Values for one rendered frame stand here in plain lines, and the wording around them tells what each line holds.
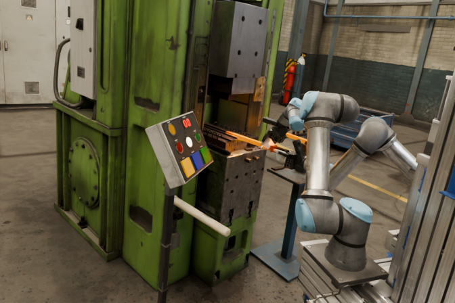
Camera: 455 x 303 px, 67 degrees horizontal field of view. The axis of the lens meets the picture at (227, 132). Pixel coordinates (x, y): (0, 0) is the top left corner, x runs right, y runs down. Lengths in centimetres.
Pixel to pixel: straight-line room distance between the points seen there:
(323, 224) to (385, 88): 910
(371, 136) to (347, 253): 52
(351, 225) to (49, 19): 629
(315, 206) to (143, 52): 139
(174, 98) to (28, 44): 520
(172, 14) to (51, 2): 518
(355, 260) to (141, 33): 163
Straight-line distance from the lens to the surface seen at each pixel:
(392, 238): 186
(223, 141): 205
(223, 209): 213
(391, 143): 173
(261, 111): 246
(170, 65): 187
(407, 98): 992
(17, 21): 685
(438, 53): 973
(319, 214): 127
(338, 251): 137
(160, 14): 206
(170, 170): 148
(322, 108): 134
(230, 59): 192
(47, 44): 693
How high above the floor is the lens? 156
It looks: 15 degrees down
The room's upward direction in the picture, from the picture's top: 7 degrees clockwise
